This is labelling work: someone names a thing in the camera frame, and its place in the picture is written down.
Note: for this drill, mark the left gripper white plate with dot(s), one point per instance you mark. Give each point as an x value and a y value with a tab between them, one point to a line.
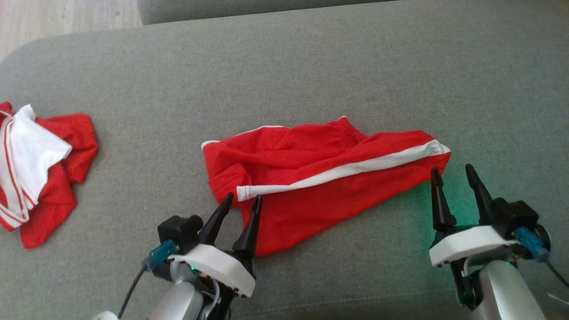
218	266

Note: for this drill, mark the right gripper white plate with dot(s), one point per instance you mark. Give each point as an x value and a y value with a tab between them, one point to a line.
466	244

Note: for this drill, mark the red shorts with white stripe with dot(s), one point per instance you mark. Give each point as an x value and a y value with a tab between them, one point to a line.
311	178

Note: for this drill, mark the red jersey with white sleeves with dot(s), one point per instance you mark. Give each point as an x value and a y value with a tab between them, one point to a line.
49	186

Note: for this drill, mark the large grey sofa seat cushion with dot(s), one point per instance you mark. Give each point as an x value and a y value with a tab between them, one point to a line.
311	66

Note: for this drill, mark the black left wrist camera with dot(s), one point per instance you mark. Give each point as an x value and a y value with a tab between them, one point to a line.
178	231

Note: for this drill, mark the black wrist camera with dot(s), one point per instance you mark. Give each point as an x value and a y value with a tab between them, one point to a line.
518	215
178	231

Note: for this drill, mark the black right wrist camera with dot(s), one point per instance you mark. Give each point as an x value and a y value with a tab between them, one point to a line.
518	215

